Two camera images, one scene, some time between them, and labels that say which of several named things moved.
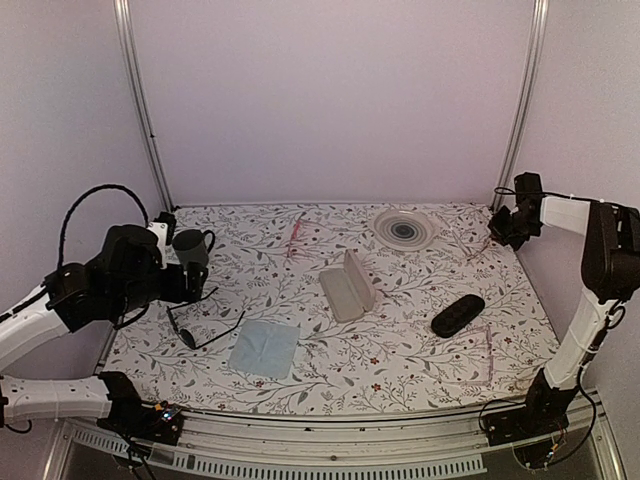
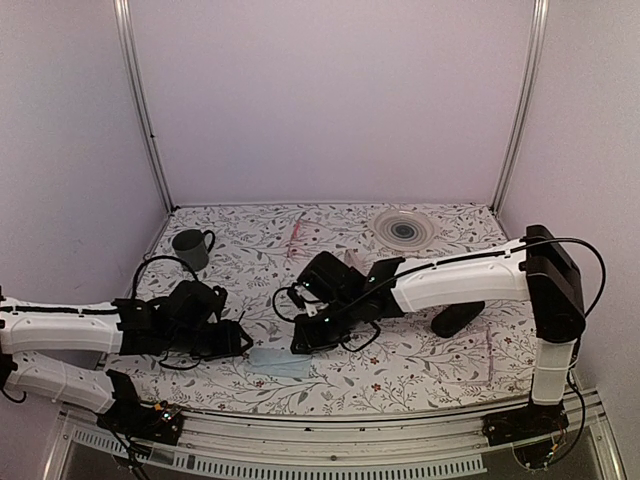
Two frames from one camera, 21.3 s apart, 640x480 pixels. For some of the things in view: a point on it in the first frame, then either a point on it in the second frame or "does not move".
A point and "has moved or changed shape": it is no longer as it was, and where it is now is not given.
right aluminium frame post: [520, 113] does not move
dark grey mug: [190, 246] does not move
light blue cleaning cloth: [264, 348] has moved or changed shape
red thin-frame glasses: [295, 232] does not move
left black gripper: [176, 291] -> [229, 342]
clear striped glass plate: [406, 230] does not move
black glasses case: [457, 314] does not move
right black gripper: [497, 231] -> [309, 342]
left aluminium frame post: [123, 14] does not move
